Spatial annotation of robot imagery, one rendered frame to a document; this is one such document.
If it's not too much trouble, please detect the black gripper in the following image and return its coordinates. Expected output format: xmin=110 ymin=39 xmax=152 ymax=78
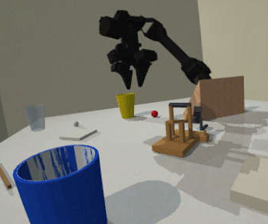
xmin=111 ymin=39 xmax=158 ymax=89

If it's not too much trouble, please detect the blue mug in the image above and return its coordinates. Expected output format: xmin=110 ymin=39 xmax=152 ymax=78
xmin=12 ymin=145 xmax=108 ymax=224

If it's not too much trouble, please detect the yellow cup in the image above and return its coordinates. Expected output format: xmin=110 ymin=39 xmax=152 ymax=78
xmin=116 ymin=93 xmax=135 ymax=119

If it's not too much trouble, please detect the red ball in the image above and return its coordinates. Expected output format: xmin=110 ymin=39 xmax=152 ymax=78
xmin=151 ymin=110 xmax=158 ymax=117

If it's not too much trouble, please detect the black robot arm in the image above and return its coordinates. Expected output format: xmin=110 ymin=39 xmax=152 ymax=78
xmin=99 ymin=10 xmax=212 ymax=85

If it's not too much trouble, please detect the clear plastic cup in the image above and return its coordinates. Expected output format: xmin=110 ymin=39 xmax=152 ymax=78
xmin=23 ymin=104 xmax=45 ymax=132

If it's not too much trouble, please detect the brown wooden stick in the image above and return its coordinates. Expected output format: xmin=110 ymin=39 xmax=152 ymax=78
xmin=0 ymin=167 xmax=12 ymax=189

